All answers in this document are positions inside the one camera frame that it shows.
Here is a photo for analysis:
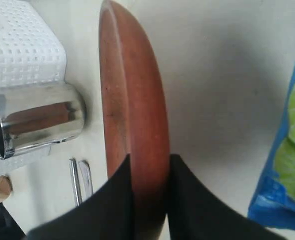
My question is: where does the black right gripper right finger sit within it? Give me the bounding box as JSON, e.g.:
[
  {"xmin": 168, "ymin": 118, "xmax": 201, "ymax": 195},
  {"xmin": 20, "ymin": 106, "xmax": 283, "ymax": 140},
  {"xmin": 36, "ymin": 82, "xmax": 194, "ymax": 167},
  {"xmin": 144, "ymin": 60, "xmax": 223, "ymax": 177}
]
[{"xmin": 167, "ymin": 154, "xmax": 283, "ymax": 240}]

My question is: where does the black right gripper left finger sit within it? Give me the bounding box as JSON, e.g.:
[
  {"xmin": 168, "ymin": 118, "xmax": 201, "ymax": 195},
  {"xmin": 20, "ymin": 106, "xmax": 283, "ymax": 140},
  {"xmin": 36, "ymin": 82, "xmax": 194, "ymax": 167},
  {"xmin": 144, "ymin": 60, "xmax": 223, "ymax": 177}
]
[{"xmin": 26, "ymin": 156, "xmax": 134, "ymax": 240}]

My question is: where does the steel fork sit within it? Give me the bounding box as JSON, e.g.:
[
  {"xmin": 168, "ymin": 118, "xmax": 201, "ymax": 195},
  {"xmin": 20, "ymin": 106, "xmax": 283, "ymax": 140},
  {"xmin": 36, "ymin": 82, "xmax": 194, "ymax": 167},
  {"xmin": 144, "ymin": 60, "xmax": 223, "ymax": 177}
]
[{"xmin": 79, "ymin": 160, "xmax": 94, "ymax": 199}]

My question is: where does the steel table knife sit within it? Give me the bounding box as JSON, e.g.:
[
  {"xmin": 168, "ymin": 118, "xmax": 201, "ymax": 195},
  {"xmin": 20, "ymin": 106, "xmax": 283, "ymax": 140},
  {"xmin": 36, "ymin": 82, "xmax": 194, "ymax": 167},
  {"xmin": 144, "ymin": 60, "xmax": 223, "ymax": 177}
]
[{"xmin": 69, "ymin": 157, "xmax": 82, "ymax": 207}]

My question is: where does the blue chips bag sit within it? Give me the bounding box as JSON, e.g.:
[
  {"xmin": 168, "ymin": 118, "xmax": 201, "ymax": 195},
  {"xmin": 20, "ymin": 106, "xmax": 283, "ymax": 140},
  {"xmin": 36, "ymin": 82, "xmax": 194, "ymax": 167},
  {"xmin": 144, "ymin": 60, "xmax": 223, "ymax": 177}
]
[{"xmin": 247, "ymin": 65, "xmax": 295, "ymax": 231}]

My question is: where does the brown red plate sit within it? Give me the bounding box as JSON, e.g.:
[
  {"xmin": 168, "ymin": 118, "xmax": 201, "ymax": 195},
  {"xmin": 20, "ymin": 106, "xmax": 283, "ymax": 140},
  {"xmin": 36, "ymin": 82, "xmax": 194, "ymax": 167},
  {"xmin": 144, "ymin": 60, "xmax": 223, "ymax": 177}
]
[{"xmin": 99, "ymin": 0, "xmax": 170, "ymax": 240}]

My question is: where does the shiny steel cup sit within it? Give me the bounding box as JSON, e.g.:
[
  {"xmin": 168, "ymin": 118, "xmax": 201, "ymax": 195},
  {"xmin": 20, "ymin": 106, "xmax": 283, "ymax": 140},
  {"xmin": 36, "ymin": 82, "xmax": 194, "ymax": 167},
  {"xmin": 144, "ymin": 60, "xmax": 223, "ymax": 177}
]
[{"xmin": 0, "ymin": 83, "xmax": 86, "ymax": 160}]

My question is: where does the white woven plastic basket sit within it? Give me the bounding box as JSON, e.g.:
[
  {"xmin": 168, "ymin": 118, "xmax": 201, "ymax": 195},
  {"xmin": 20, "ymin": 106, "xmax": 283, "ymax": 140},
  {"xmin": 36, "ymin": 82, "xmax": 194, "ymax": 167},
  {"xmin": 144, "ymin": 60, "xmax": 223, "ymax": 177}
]
[{"xmin": 0, "ymin": 0, "xmax": 68, "ymax": 176}]

